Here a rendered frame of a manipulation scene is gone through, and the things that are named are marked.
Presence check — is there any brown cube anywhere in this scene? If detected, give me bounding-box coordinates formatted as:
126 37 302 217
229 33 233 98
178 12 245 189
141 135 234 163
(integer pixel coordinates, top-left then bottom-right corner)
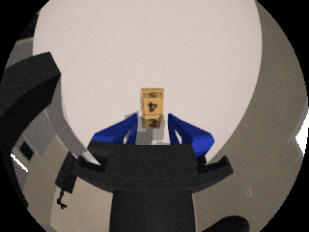
143 93 162 114
144 114 161 129

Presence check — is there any brown wooden tray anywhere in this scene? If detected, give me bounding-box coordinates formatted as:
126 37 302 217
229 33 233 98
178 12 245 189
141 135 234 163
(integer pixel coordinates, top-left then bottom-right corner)
141 88 164 124

